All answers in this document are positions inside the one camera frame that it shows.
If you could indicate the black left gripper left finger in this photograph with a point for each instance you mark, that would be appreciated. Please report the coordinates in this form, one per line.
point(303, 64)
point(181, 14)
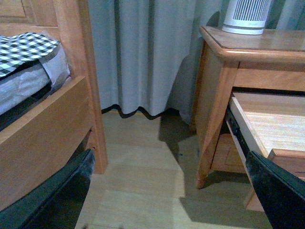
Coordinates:
point(57, 202)

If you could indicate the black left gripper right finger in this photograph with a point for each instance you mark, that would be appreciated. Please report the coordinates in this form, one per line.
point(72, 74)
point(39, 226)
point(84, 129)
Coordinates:
point(281, 194)

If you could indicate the grey mattress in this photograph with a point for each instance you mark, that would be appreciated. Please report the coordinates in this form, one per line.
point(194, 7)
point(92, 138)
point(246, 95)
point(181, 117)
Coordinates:
point(19, 86)

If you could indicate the wooden nightstand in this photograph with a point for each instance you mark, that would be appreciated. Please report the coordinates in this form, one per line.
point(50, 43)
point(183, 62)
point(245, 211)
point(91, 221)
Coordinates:
point(274, 60)

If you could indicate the checkered black white cloth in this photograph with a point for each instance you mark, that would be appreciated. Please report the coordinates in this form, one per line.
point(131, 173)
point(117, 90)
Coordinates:
point(19, 49)

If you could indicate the grey-green curtain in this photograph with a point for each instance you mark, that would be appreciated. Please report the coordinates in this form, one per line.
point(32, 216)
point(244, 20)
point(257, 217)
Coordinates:
point(147, 52)

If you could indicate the white cylindrical air purifier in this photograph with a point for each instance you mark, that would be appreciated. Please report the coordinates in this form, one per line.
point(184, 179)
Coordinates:
point(247, 17)

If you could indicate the wooden bed frame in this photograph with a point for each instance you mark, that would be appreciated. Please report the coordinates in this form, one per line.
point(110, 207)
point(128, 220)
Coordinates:
point(41, 142)

